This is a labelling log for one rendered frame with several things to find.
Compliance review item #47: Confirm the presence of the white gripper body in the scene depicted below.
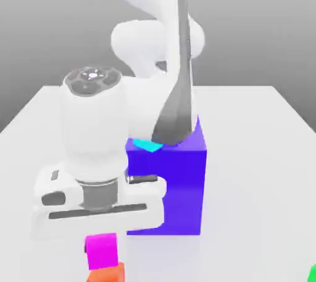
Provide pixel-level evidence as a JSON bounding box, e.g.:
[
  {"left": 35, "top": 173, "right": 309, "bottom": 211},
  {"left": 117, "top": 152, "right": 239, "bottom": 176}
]
[{"left": 30, "top": 194, "right": 165, "bottom": 241}]

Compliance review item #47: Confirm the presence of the small magenta cube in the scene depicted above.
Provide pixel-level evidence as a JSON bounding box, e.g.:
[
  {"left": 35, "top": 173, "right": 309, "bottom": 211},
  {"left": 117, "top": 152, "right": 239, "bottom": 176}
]
[{"left": 84, "top": 233, "right": 120, "bottom": 271}]

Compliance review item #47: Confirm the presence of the small orange cube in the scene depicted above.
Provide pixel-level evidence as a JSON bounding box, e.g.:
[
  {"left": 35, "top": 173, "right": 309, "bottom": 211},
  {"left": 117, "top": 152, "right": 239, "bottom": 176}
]
[{"left": 86, "top": 262, "right": 126, "bottom": 282}]

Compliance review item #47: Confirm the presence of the small cyan cube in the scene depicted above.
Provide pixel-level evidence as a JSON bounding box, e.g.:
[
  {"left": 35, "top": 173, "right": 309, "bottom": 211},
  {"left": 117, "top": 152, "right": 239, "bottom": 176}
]
[{"left": 133, "top": 138, "right": 164, "bottom": 153}]

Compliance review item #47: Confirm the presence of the large blue box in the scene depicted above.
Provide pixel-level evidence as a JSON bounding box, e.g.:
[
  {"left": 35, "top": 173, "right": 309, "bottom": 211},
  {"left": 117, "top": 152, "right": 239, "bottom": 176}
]
[{"left": 125, "top": 114, "right": 207, "bottom": 236}]

